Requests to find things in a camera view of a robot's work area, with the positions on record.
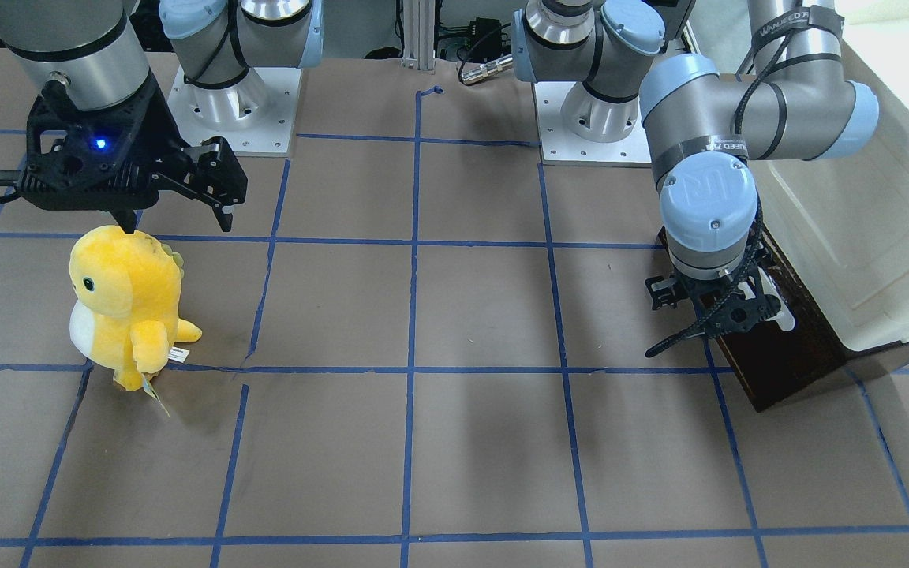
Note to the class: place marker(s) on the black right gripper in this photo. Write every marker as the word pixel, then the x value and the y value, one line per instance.
pixel 215 167

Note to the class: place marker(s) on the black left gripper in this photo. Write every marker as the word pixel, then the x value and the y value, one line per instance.
pixel 662 293

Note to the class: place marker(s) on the white drawer handle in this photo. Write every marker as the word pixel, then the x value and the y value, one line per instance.
pixel 783 318

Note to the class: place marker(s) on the dark wooden drawer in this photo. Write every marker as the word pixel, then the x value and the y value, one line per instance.
pixel 773 365

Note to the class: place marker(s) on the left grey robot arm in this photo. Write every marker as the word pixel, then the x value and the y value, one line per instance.
pixel 701 129

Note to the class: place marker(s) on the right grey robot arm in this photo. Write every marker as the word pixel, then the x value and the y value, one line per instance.
pixel 93 49

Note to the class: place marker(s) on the yellow plush dinosaur toy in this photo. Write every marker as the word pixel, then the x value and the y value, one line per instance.
pixel 127 314

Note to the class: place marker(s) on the cream plastic storage box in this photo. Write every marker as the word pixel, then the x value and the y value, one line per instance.
pixel 844 223

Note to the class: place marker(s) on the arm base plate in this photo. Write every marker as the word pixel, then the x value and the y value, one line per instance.
pixel 255 116
pixel 578 129

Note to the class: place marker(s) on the aluminium frame post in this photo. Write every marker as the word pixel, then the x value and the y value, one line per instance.
pixel 418 33

